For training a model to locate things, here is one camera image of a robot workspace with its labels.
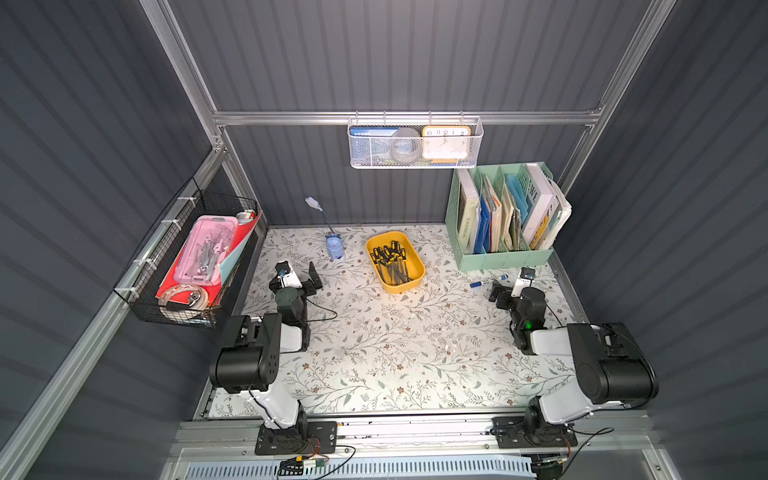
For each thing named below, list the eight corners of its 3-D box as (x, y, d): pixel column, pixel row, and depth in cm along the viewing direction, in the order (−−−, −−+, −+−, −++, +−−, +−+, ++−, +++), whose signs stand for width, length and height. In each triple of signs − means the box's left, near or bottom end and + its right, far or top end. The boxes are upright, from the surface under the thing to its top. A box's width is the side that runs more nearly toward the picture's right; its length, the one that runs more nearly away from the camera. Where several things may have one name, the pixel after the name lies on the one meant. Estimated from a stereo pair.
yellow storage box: (386, 299, 101) (385, 291, 97) (364, 244, 118) (363, 234, 113) (429, 286, 105) (430, 277, 100) (402, 234, 121) (403, 225, 117)
